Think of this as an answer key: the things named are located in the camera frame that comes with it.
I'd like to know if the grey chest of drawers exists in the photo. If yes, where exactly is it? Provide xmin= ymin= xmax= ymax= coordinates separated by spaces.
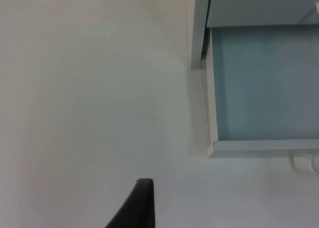
xmin=190 ymin=0 xmax=319 ymax=70

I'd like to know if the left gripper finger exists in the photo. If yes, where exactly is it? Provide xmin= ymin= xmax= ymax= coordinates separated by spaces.
xmin=104 ymin=178 xmax=156 ymax=228

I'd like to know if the grey drawer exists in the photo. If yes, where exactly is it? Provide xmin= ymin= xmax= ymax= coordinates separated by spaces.
xmin=204 ymin=24 xmax=319 ymax=174

